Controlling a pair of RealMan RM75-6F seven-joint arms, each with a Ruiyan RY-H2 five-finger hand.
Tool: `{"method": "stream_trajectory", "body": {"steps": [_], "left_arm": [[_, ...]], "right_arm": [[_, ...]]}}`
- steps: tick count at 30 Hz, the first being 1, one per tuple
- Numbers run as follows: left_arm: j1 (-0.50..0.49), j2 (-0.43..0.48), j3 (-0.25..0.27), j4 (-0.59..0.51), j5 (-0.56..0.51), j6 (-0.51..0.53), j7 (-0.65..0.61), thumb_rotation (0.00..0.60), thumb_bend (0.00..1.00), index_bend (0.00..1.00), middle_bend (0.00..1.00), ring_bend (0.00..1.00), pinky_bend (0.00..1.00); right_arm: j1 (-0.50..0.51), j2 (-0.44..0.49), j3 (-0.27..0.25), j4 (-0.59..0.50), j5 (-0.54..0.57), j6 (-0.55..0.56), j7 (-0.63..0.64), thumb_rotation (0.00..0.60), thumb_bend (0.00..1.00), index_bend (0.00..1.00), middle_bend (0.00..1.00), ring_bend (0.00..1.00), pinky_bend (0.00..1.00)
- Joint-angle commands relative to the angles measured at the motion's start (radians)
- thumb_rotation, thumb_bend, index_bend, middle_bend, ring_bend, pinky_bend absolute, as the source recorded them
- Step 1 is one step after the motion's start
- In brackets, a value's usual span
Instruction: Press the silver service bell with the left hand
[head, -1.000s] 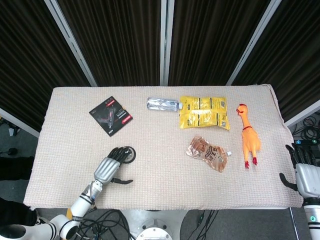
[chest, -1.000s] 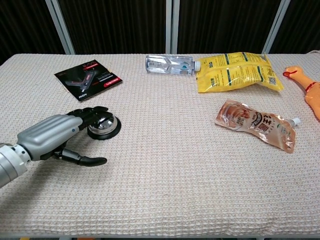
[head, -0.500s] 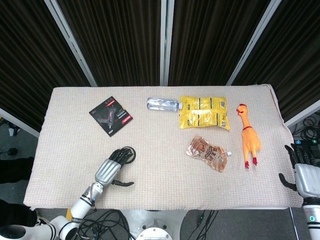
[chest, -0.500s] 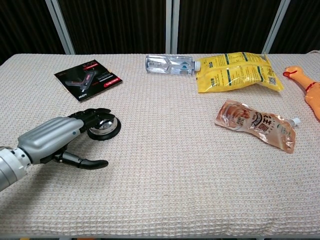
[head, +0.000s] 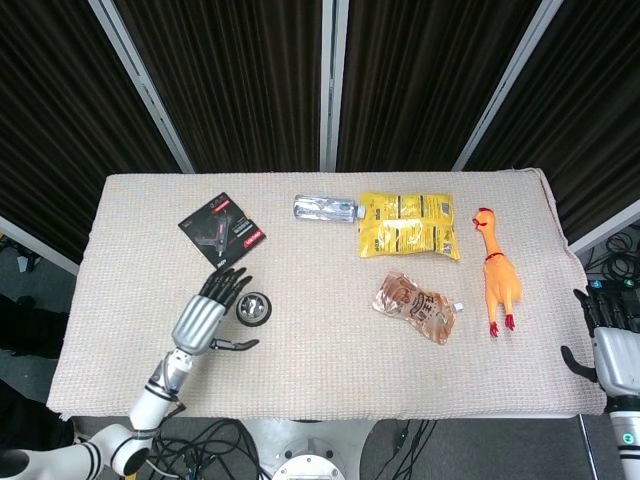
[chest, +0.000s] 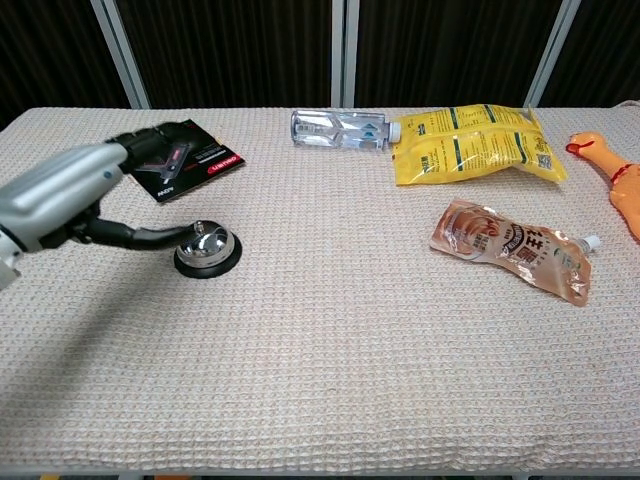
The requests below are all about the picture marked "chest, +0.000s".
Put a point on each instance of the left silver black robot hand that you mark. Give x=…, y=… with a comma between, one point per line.
x=60, y=190

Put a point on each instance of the chrome service bell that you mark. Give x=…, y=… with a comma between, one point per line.
x=207, y=252

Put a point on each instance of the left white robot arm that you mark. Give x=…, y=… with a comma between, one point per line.
x=6, y=265

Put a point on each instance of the black corrugated partition panel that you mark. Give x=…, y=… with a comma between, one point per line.
x=445, y=52
x=597, y=52
x=50, y=55
x=230, y=52

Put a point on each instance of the black product box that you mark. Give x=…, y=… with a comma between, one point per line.
x=197, y=167

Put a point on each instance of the clear plastic water bottle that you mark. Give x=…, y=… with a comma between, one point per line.
x=340, y=130

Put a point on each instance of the beige waffle tablecloth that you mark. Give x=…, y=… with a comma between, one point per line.
x=320, y=325

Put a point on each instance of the yellow snack bag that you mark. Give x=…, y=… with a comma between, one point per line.
x=475, y=147

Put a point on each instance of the brown spouted drink pouch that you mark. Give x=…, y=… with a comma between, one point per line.
x=510, y=245

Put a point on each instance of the yellow rubber chicken toy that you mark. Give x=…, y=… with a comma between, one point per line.
x=620, y=180

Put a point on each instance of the grey metal partition post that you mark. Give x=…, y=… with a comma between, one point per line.
x=344, y=52
x=552, y=52
x=122, y=55

